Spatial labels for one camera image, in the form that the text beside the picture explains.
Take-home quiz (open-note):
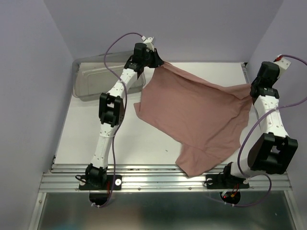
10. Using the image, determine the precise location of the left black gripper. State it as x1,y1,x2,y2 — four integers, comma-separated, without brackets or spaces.
142,48,164,68

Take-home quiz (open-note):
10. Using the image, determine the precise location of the pink t shirt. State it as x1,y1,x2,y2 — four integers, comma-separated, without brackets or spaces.
134,63,252,177

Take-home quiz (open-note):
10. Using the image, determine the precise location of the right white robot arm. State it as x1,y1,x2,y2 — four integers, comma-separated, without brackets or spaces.
221,57,298,187

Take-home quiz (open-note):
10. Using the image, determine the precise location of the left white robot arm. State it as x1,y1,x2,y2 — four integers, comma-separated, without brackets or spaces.
85,39,164,189

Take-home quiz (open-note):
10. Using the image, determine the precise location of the clear plastic bin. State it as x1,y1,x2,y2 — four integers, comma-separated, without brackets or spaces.
71,51,133,101

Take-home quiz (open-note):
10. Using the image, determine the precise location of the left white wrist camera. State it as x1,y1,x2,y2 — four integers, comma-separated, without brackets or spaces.
141,36,154,51

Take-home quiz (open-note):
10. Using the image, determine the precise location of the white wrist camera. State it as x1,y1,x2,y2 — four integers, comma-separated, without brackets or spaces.
141,36,154,51
274,55,291,79

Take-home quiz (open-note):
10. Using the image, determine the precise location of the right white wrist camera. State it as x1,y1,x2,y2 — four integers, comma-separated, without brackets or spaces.
274,55,291,79

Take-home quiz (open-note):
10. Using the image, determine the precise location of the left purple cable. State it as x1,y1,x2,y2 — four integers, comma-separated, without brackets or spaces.
91,32,147,208

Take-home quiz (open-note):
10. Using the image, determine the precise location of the purple cable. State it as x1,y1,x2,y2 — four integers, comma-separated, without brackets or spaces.
223,54,307,207
91,32,147,208

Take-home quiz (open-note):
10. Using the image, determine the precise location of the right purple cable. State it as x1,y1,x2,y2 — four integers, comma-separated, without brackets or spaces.
223,54,307,207

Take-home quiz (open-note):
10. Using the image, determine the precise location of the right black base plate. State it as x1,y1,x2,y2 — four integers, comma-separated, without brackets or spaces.
203,174,249,190

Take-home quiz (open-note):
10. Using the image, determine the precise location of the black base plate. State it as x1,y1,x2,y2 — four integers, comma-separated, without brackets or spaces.
203,174,249,190
75,174,122,191

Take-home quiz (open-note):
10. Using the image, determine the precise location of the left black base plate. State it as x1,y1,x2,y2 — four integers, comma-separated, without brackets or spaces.
75,174,122,191

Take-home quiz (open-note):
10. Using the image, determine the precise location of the aluminium rail frame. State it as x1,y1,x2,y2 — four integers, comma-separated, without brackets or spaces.
38,62,294,192

